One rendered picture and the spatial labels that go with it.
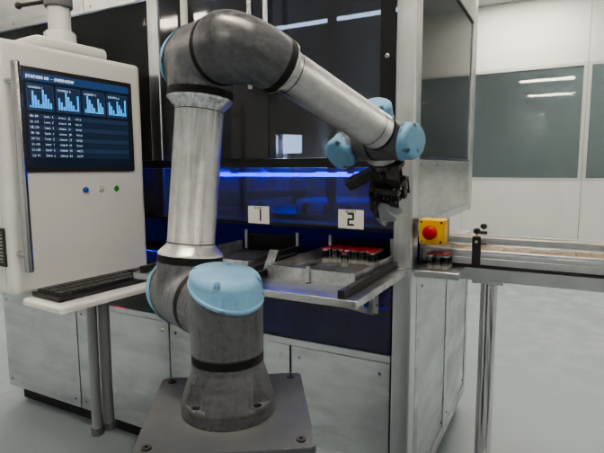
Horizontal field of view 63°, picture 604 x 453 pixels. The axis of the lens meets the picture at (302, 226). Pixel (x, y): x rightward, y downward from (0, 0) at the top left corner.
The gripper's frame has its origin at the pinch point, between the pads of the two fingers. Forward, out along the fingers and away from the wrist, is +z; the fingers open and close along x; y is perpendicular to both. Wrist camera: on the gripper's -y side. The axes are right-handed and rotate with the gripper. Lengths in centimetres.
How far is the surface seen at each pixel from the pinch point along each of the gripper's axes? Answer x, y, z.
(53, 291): -58, -77, 2
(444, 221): 12.1, 12.9, 6.1
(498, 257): 17.7, 26.7, 20.3
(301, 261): -8.9, -24.8, 15.4
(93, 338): -50, -97, 42
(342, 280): -21.3, -1.2, 3.5
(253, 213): 2, -51, 11
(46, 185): -37, -94, -18
